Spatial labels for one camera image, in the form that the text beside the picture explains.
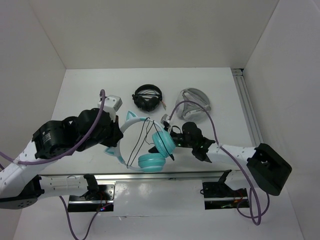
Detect thin black headphone cable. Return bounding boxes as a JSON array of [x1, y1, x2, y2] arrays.
[[126, 116, 182, 170]]

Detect teal cat-ear headphones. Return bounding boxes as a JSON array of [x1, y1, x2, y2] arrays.
[[104, 111, 176, 173]]

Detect black headphones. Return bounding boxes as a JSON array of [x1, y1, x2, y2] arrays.
[[132, 84, 167, 112]]

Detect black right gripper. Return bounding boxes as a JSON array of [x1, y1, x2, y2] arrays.
[[148, 126, 195, 158]]

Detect aluminium side rail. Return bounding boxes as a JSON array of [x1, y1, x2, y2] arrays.
[[231, 68, 264, 146]]

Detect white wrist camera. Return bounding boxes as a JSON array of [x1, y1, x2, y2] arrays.
[[160, 113, 172, 134], [103, 95, 123, 122]]

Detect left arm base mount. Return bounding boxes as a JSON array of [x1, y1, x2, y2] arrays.
[[67, 183, 115, 213]]

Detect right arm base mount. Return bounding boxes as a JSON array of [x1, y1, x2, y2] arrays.
[[199, 182, 250, 210]]

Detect grey white headphones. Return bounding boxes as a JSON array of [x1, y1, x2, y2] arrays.
[[175, 87, 212, 123]]

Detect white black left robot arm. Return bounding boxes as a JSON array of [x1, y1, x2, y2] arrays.
[[0, 108, 104, 210]]

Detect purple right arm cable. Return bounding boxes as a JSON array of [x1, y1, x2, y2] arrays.
[[168, 99, 270, 226]]

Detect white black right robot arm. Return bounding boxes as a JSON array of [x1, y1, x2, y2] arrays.
[[149, 122, 292, 196]]

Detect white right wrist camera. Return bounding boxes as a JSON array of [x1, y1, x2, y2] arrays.
[[160, 113, 172, 134]]

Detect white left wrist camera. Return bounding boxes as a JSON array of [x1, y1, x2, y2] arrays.
[[103, 95, 123, 122]]

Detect aluminium front rail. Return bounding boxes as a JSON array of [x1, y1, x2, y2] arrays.
[[37, 169, 258, 182]]

